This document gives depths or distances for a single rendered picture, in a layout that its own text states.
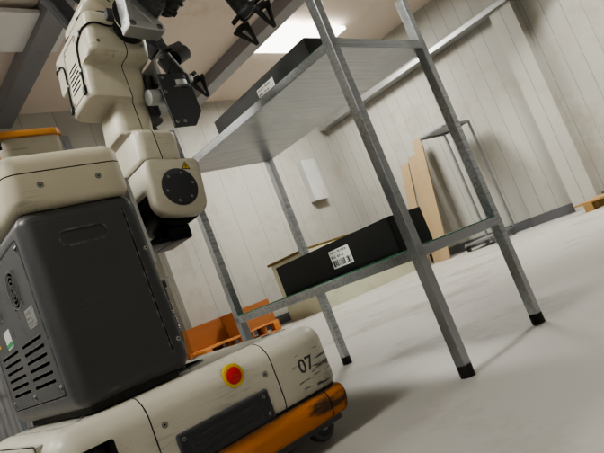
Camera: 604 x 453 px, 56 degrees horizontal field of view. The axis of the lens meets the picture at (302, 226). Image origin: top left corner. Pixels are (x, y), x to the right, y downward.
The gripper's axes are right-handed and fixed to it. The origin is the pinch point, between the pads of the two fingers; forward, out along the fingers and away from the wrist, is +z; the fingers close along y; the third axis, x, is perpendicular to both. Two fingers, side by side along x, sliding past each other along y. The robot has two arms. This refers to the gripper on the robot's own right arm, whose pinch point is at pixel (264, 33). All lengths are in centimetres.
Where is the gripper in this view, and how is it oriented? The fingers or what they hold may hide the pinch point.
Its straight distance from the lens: 183.0
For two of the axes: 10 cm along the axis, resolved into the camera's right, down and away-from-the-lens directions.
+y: -5.9, 3.0, 7.5
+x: -4.9, 6.0, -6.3
